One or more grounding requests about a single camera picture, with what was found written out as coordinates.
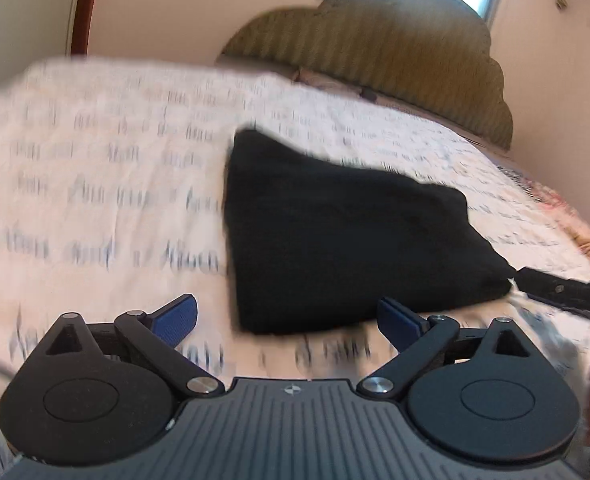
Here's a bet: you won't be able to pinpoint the olive upholstered headboard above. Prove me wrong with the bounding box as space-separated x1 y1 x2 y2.
216 0 513 151

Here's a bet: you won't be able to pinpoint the white door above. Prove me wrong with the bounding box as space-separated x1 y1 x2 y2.
0 0 73 101

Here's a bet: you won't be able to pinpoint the black pants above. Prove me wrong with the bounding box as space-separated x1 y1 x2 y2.
222 129 517 336

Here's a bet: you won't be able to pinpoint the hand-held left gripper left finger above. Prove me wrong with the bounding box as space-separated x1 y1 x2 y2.
40 293 227 401

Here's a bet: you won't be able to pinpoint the floral patterned cloth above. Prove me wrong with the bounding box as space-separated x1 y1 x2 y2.
495 160 590 283

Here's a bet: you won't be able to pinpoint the white script printed bedsheet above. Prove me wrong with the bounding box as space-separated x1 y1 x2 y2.
0 56 590 476

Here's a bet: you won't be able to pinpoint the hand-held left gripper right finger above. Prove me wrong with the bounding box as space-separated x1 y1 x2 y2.
377 296 535 401

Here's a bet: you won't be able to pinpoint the brown wooden door frame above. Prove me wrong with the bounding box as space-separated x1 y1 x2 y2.
69 0 106 57

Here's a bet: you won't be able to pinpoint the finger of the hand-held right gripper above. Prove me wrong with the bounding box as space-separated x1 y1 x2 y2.
511 266 590 325

